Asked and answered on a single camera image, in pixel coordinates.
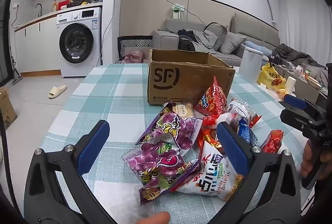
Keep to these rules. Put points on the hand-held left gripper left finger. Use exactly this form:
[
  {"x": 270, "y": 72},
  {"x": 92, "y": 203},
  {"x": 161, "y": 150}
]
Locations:
[{"x": 94, "y": 143}]

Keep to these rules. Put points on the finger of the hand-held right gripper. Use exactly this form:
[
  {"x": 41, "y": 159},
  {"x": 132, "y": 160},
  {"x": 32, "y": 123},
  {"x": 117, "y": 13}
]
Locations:
[
  {"x": 295, "y": 117},
  {"x": 294, "y": 101}
]

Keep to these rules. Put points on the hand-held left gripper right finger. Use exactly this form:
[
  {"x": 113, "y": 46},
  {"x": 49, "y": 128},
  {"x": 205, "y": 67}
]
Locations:
[{"x": 232, "y": 147}]

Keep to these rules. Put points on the blue snack packet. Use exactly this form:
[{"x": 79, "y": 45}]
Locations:
[{"x": 246, "y": 133}]

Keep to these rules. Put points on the red chocolate cookie packet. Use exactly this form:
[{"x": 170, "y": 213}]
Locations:
[{"x": 207, "y": 137}]

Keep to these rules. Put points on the small red snack packet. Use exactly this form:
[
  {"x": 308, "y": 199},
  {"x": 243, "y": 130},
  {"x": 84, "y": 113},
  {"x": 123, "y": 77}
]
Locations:
[{"x": 272, "y": 141}]

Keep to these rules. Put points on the white noodle snack packet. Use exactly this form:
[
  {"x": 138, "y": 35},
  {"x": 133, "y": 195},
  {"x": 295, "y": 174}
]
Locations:
[{"x": 212, "y": 174}]

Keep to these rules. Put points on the clear packet with red ends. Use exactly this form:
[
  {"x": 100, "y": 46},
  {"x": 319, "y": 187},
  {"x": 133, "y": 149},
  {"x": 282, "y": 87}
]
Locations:
[{"x": 238, "y": 110}]

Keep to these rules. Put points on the red triangular snack bag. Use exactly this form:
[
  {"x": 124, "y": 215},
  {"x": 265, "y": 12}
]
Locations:
[{"x": 212, "y": 99}]

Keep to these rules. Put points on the cream cracker packet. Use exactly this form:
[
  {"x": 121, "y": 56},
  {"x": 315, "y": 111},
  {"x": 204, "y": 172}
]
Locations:
[{"x": 182, "y": 110}]

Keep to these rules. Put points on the brown cardboard box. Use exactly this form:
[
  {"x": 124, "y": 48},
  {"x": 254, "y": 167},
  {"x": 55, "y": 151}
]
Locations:
[{"x": 168, "y": 78}]

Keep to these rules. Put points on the person's right hand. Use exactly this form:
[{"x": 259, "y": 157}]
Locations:
[{"x": 306, "y": 161}]

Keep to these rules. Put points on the person's left hand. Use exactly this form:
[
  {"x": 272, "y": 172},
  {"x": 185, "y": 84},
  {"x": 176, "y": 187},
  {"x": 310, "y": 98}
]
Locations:
[{"x": 153, "y": 219}]

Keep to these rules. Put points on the beige coffee table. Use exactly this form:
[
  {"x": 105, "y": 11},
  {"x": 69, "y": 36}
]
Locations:
[{"x": 306, "y": 91}]

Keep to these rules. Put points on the white paper cup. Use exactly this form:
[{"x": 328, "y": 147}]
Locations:
[{"x": 290, "y": 84}]

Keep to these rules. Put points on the yellow plastic bag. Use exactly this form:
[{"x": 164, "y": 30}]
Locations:
[{"x": 269, "y": 78}]

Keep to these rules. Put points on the dark green jacket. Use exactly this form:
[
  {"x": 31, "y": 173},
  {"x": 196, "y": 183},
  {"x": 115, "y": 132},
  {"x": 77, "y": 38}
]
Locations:
[{"x": 295, "y": 54}]

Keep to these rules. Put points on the checkered tablecloth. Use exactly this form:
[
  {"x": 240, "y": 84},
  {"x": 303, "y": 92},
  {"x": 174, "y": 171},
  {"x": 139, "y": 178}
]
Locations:
[{"x": 116, "y": 99}]

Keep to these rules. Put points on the white trash bin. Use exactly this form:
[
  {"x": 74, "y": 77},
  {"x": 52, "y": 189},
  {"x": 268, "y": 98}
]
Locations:
[{"x": 250, "y": 63}]

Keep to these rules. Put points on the beige slipper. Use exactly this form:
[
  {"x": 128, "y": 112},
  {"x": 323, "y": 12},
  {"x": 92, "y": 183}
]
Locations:
[{"x": 57, "y": 91}]

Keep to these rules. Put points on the light blue pillow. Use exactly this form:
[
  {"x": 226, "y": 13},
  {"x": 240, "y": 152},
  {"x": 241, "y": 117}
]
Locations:
[{"x": 255, "y": 46}]

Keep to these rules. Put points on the light grey pillow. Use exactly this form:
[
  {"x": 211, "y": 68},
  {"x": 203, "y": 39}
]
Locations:
[{"x": 230, "y": 43}]

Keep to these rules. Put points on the cardboard box with print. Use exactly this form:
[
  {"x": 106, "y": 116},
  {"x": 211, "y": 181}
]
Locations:
[{"x": 6, "y": 110}]

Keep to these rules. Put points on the pink cloth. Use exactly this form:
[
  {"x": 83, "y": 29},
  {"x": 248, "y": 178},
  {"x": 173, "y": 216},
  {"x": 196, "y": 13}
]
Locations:
[{"x": 133, "y": 56}]

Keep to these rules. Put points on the white washing machine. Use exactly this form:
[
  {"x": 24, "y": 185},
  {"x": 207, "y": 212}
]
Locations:
[{"x": 77, "y": 42}]

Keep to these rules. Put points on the stick vacuum cleaner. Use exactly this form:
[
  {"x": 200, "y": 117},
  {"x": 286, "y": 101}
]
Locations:
[{"x": 16, "y": 76}]

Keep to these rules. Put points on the dark grey pillow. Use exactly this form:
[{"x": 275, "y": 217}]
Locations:
[{"x": 216, "y": 30}]

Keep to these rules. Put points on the grey hoodie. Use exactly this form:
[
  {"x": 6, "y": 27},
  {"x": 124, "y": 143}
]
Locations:
[{"x": 205, "y": 40}]

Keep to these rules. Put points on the black patterned basket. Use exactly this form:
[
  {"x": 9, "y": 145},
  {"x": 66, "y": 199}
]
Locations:
[{"x": 134, "y": 42}]

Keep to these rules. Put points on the white kitchen base cabinet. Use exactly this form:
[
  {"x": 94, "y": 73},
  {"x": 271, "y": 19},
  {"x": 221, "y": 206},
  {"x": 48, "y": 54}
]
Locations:
[{"x": 39, "y": 45}]

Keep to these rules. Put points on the black garment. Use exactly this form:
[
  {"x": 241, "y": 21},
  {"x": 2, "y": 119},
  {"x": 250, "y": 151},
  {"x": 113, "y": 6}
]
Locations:
[{"x": 185, "y": 43}]

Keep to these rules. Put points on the grey sofa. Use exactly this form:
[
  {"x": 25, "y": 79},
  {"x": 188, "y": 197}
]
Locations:
[{"x": 166, "y": 37}]

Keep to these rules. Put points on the red box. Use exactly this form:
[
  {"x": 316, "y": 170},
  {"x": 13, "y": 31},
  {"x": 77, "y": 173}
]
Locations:
[{"x": 63, "y": 5}]

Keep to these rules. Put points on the yellow bottle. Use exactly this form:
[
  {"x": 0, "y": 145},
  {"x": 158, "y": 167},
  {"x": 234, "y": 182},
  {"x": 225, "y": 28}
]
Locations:
[{"x": 54, "y": 7}]

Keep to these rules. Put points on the kitchen faucet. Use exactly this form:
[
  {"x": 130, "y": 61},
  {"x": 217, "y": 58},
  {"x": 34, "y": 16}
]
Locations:
[{"x": 41, "y": 10}]

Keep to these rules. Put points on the white wall device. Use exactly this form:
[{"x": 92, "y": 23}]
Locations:
[{"x": 177, "y": 12}]

